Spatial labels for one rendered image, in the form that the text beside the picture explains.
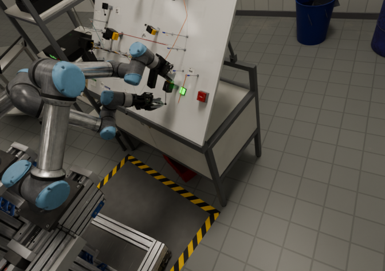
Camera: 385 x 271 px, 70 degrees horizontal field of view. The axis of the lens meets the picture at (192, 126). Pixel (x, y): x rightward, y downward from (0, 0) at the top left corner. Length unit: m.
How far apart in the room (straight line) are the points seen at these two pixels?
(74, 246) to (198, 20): 1.24
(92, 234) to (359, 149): 2.26
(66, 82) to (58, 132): 0.18
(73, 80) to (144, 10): 0.97
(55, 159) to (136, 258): 1.23
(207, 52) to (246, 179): 1.28
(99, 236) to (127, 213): 0.35
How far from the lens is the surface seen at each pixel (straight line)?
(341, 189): 2.47
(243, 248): 2.23
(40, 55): 2.79
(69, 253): 1.35
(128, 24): 2.01
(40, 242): 1.40
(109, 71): 1.38
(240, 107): 1.86
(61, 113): 1.07
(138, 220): 2.51
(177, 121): 1.69
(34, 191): 1.15
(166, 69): 1.50
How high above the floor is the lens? 2.12
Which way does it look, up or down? 47 degrees down
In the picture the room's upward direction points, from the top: 18 degrees counter-clockwise
